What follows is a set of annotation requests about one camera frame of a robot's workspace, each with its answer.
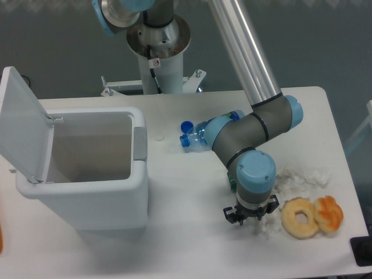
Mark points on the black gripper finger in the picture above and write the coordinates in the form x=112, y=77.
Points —
x=232, y=216
x=268, y=208

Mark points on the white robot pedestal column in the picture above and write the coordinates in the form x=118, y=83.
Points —
x=166, y=74

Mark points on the blue bottle cap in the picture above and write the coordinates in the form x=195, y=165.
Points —
x=186, y=126

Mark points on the white trash bin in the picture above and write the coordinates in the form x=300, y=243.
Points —
x=97, y=177

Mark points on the blue label plastic bottle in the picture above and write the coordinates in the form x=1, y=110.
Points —
x=194, y=138

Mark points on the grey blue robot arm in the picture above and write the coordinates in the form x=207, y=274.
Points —
x=159, y=38

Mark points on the white trash bin lid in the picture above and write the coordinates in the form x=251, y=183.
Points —
x=27, y=130

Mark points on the white frame at right edge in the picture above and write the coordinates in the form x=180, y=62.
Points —
x=360, y=134

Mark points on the crumpled white tissue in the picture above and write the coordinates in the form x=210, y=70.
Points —
x=292, y=183

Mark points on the white base frame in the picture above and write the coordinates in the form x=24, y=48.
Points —
x=191, y=84

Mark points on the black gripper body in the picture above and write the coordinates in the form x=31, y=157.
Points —
x=244, y=213

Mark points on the plain ring donut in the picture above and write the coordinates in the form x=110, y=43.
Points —
x=297, y=217

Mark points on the orange glazed bread roll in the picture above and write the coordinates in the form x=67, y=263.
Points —
x=328, y=214

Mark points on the green label clear plastic bottle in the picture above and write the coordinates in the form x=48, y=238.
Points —
x=232, y=182

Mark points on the black device at table edge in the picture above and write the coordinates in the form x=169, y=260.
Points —
x=361, y=248

